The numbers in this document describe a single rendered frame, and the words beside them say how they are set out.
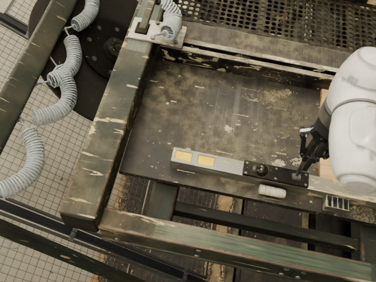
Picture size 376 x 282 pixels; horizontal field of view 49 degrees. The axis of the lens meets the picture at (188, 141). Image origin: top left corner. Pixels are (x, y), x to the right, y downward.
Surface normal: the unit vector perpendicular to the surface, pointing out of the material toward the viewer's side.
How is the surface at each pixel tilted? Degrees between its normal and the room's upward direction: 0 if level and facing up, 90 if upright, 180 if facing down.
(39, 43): 90
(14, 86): 90
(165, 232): 58
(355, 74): 35
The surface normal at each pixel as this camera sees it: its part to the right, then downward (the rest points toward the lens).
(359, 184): -0.29, 0.87
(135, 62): 0.08, -0.52
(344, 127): -0.71, -0.51
